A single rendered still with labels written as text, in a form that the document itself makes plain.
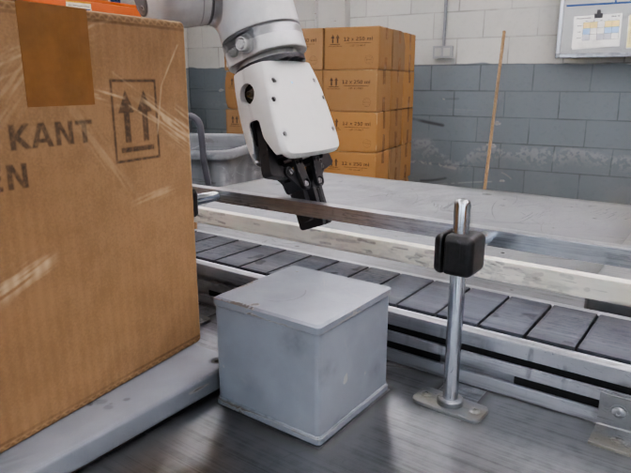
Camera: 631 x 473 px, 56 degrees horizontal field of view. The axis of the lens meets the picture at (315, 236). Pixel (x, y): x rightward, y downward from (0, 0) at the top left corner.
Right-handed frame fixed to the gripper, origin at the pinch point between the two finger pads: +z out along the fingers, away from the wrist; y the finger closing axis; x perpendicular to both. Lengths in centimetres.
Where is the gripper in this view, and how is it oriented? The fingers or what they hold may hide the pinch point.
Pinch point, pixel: (311, 208)
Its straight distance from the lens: 62.1
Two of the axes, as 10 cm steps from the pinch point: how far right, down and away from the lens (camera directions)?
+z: 2.8, 9.6, 0.5
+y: 5.9, -2.1, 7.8
